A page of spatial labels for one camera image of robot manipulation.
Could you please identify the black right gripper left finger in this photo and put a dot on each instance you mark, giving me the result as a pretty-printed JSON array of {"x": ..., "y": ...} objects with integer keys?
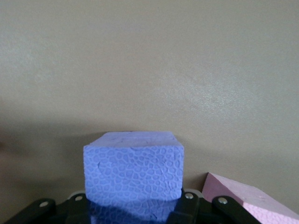
[{"x": 58, "y": 210}]

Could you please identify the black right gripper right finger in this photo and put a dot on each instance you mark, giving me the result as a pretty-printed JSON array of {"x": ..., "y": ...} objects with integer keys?
[{"x": 205, "y": 210}]

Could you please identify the pink foam cube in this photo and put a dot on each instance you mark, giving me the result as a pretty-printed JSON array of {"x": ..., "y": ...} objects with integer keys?
[{"x": 233, "y": 186}]

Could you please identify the purple foam cube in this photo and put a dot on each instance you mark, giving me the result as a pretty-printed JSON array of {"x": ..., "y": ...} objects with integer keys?
[{"x": 133, "y": 168}]

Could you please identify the brown table cover sheet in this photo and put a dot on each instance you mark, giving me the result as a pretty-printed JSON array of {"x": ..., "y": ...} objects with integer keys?
[{"x": 149, "y": 70}]

